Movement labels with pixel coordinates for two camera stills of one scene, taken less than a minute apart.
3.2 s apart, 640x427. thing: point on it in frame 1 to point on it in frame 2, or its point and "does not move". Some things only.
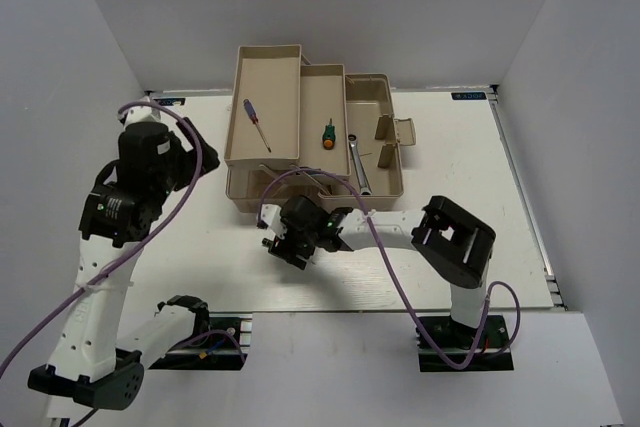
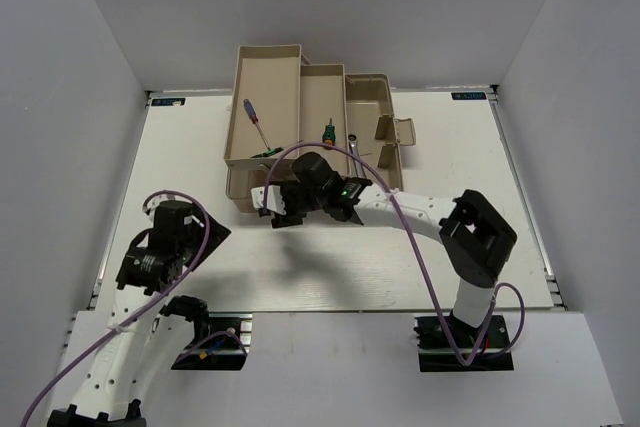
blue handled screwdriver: (254, 118) does not move
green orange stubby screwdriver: (329, 136) does not move
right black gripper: (283, 249) to (289, 219)
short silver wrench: (360, 169) does not move
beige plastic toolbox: (297, 129) does not move
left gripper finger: (210, 158) to (217, 235)
